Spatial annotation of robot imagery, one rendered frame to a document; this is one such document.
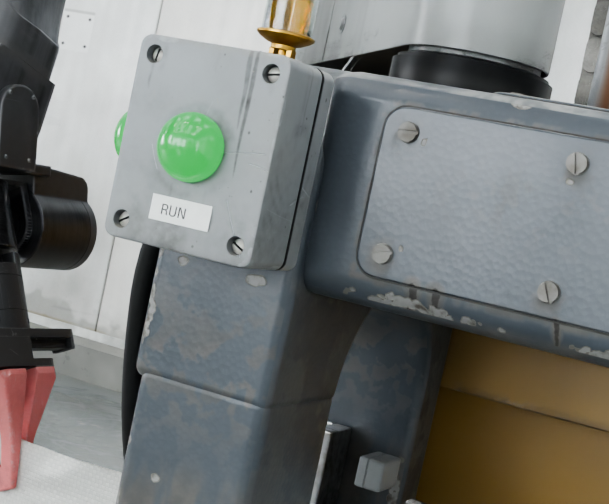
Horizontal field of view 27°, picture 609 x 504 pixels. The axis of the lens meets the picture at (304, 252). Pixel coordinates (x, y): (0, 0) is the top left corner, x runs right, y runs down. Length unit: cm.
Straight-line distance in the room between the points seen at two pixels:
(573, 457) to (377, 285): 31
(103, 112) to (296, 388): 639
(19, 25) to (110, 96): 609
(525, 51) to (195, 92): 21
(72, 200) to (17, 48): 12
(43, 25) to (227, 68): 36
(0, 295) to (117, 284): 599
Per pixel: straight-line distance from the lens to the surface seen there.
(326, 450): 75
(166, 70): 55
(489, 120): 54
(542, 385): 78
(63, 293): 702
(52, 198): 90
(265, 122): 52
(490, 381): 79
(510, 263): 53
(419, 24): 69
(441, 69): 67
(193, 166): 52
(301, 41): 61
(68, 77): 712
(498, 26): 67
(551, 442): 83
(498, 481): 84
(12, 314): 84
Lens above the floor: 128
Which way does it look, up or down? 3 degrees down
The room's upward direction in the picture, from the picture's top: 12 degrees clockwise
